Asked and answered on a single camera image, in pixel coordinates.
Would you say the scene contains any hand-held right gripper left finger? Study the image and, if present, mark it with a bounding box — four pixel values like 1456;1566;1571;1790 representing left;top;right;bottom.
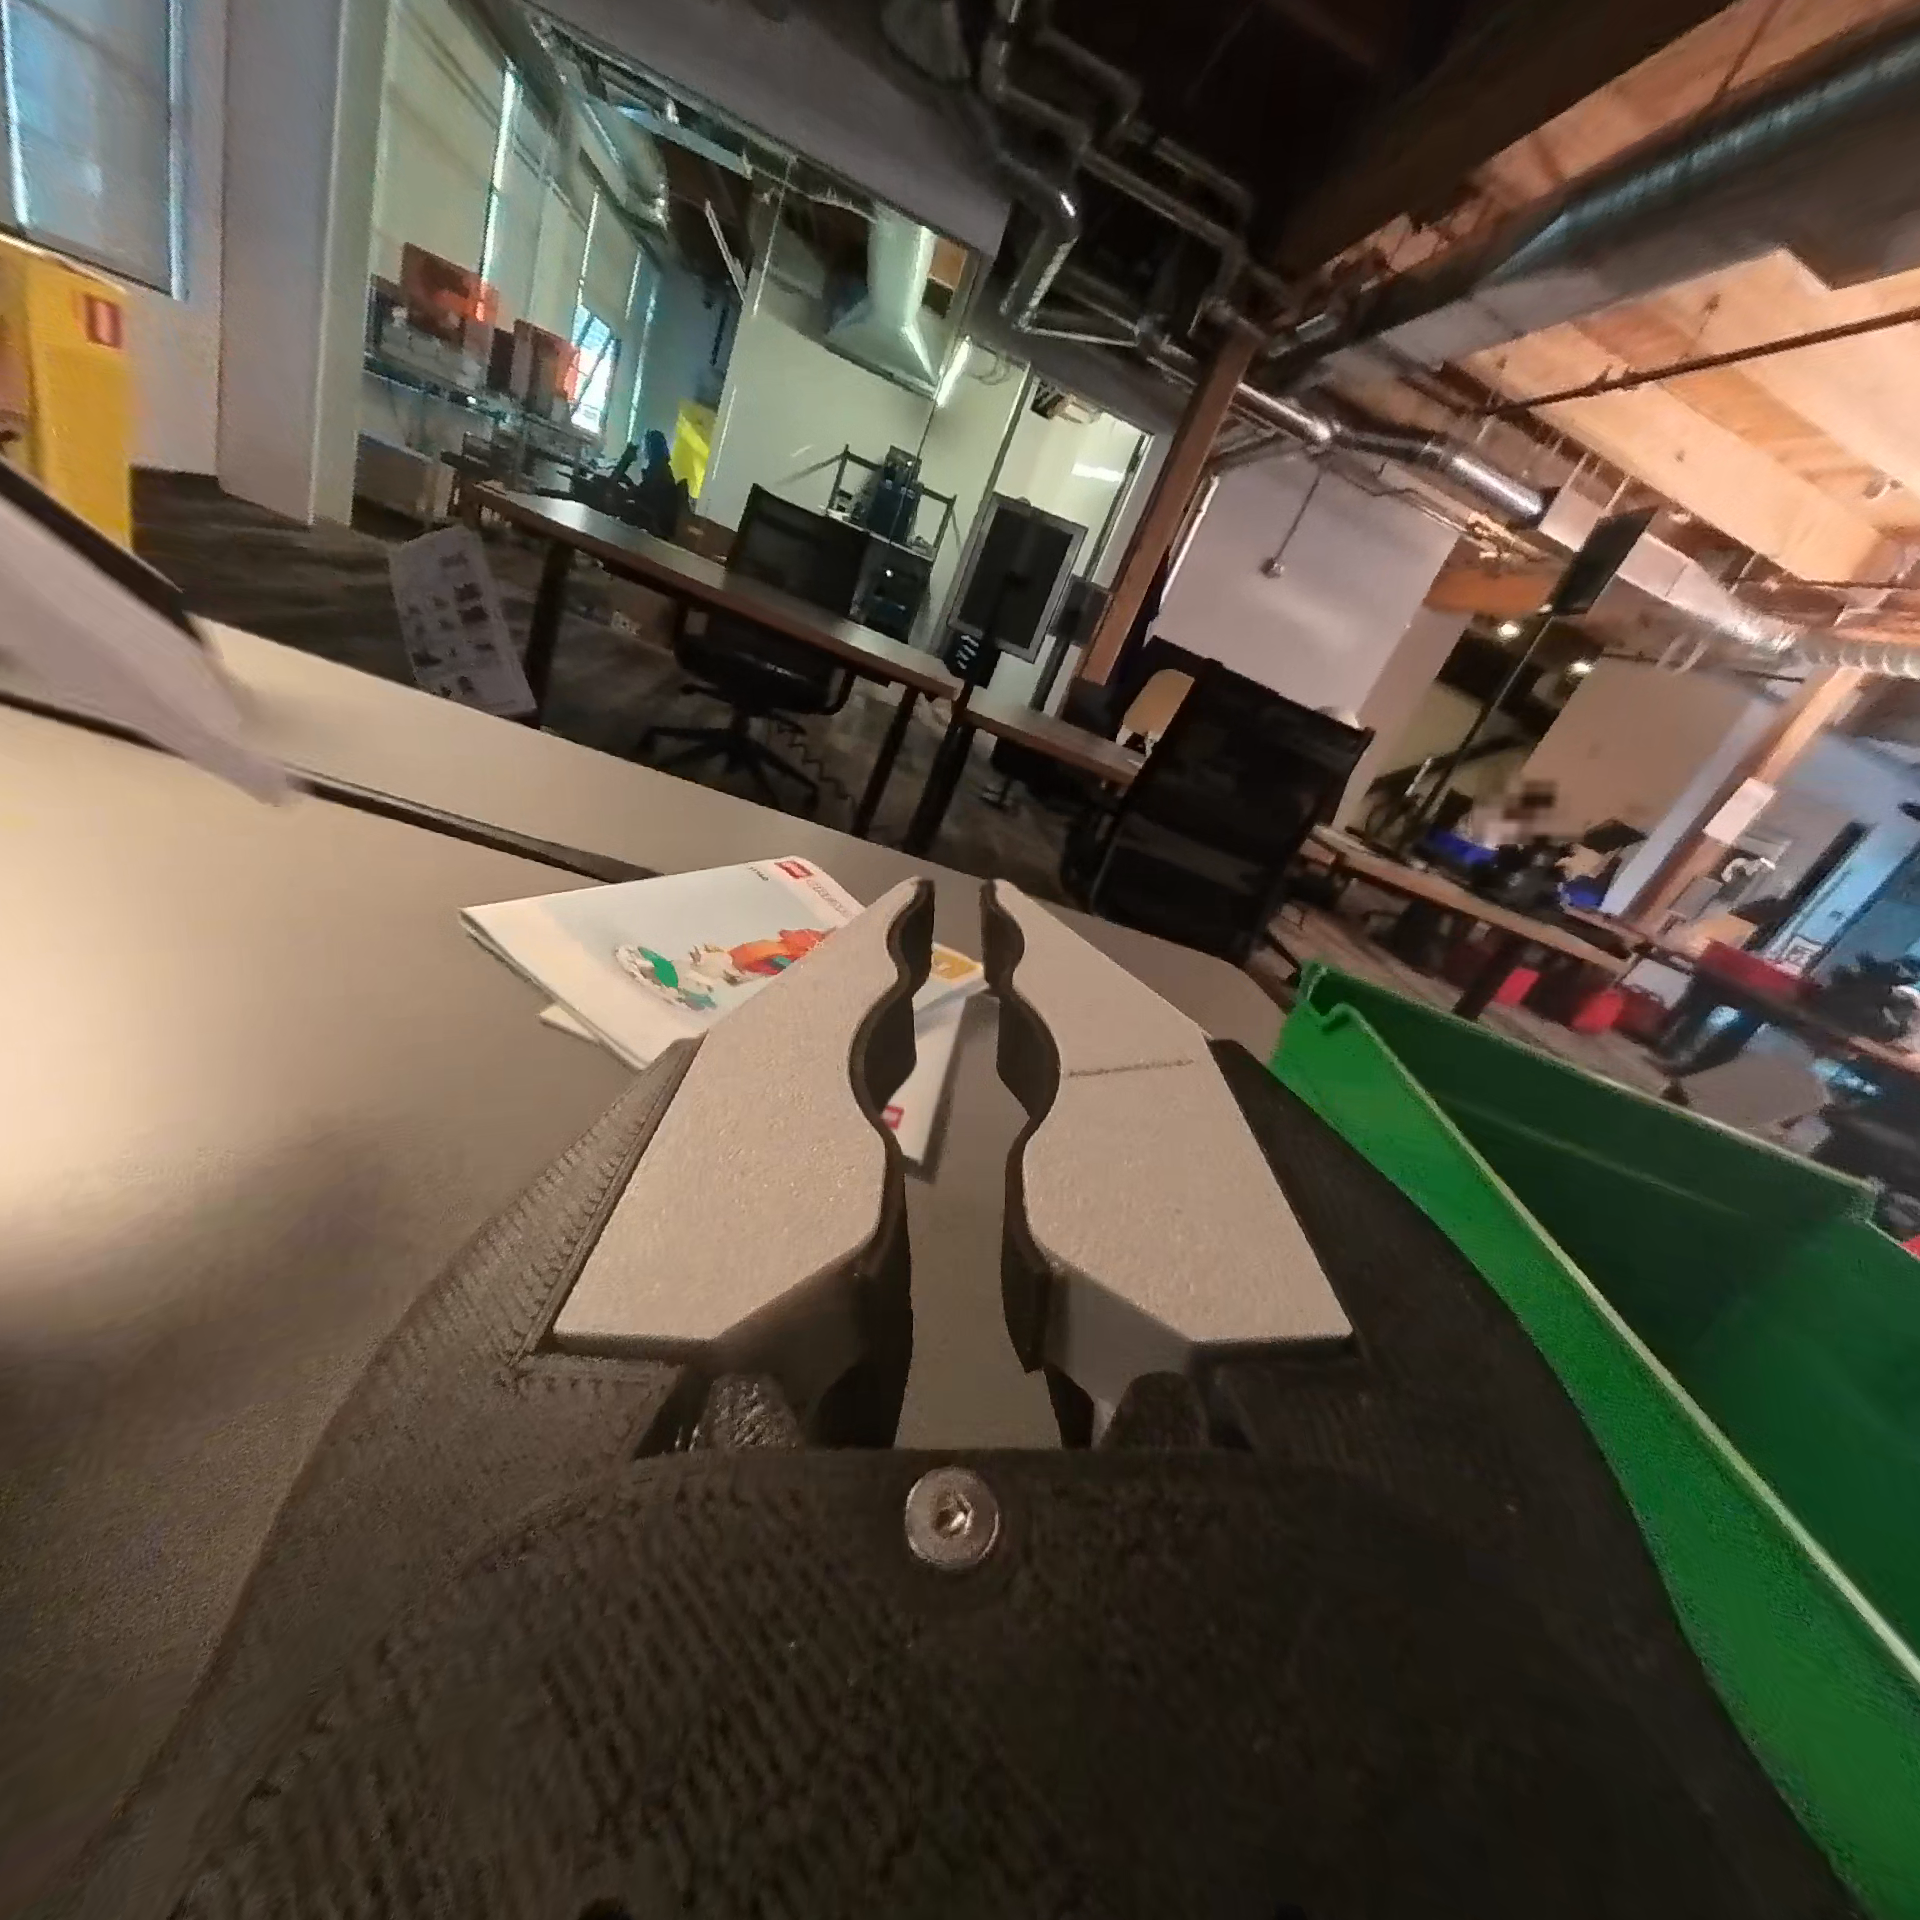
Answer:
552;877;939;1418

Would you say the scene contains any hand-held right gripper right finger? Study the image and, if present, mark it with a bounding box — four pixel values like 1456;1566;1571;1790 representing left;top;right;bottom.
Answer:
978;880;1355;1413

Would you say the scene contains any lego instruction booklet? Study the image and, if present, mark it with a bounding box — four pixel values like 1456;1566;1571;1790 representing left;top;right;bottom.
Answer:
538;941;994;1175
458;849;876;1055

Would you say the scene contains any black mesh office chair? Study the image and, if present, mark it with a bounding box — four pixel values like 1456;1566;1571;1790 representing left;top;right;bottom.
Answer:
1063;663;1377;965

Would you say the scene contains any far wooden desk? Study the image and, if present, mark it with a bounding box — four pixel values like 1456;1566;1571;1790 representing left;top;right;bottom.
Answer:
1303;822;1659;1023

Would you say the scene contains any green plastic bin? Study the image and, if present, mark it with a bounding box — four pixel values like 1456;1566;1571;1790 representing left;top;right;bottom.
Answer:
1267;959;1920;1920

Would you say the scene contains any black swivel office chair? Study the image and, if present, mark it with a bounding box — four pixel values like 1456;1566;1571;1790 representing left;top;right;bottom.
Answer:
642;479;860;816

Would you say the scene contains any long dark wooden desk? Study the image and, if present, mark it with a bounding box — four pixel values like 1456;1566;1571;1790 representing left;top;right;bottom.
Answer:
463;481;964;846

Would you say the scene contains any black standing display screen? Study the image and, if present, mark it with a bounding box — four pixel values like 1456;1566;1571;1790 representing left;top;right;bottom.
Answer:
943;492;1093;695

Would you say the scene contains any printed white paper sheet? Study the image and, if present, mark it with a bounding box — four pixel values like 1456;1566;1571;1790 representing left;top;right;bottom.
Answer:
386;521;540;721

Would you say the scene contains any metal shelf cart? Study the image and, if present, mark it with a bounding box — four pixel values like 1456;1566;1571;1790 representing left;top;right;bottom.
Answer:
829;440;964;636

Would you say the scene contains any blurred white paper sheet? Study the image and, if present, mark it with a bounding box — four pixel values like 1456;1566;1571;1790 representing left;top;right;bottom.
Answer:
0;455;307;808

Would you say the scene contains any metal ventilation hood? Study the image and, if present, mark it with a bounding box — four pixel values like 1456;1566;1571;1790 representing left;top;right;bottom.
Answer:
815;221;952;402

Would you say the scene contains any wooden support post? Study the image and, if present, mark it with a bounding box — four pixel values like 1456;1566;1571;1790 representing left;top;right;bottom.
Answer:
1076;327;1264;695

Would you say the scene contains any silver ceiling duct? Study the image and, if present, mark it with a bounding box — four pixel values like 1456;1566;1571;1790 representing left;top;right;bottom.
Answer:
1231;375;1554;527

